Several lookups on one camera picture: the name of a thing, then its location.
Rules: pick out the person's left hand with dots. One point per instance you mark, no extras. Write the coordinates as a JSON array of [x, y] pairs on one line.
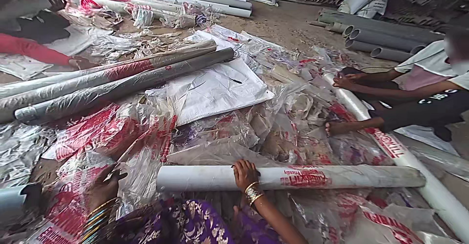
[[101, 191]]

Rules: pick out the person's right hand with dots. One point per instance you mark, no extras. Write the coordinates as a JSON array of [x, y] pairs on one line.
[[246, 176]]

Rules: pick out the person's right fingers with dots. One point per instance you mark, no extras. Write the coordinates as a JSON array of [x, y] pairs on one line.
[[241, 166]]

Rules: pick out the person's left fingers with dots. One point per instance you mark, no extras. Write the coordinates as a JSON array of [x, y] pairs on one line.
[[110, 175]]

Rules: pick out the person's right forearm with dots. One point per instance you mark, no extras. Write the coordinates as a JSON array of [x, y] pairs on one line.
[[276, 214]]

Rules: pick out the person's left forearm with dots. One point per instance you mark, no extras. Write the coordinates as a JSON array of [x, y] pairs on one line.
[[96, 224]]

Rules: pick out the pile of plastic wrapping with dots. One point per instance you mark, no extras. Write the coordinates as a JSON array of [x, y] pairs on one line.
[[143, 167]]

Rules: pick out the person's legs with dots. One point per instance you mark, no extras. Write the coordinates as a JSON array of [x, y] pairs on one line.
[[198, 224]]

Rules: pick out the white woven sheet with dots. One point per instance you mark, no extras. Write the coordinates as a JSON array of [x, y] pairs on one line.
[[220, 93]]

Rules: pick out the dark grey wrapped pipe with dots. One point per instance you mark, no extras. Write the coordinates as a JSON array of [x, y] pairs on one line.
[[121, 90]]

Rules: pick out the blue-grey pipe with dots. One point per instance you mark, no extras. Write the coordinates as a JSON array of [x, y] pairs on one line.
[[14, 202]]

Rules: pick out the grey wrapped pipe, red print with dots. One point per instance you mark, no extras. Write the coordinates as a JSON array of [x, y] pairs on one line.
[[121, 71]]

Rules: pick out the pale wrapped pipe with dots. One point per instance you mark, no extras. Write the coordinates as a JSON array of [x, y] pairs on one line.
[[47, 82]]

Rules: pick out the group of large grey pipes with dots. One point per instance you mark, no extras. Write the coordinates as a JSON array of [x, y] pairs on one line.
[[381, 38]]

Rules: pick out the long white wrapped pipe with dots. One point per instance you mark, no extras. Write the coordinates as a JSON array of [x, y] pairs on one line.
[[432, 176]]

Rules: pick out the stack of dark pipes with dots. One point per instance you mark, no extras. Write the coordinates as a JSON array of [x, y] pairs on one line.
[[428, 2]]

